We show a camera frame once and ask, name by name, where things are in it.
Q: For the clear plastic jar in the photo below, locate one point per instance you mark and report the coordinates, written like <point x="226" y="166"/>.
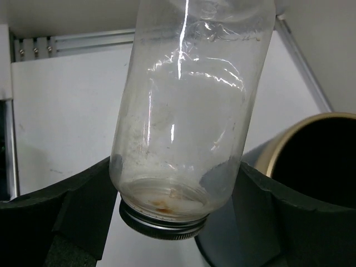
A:
<point x="185" y="111"/>

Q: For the dark bin with gold rim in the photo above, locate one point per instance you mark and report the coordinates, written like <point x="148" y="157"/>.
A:
<point x="315" y="157"/>

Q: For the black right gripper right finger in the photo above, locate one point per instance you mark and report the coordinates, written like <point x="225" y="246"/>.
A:
<point x="281" y="227"/>

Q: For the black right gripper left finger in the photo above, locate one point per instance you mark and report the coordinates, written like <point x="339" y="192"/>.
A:
<point x="65" y="224"/>

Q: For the aluminium frame rail back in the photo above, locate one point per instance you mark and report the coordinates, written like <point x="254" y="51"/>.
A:
<point x="303" y="67"/>

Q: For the aluminium frame rail left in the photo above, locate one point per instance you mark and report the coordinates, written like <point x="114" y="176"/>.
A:
<point x="37" y="48"/>

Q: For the aluminium frame rail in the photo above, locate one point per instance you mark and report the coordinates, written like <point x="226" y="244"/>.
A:
<point x="303" y="67"/>
<point x="37" y="48"/>

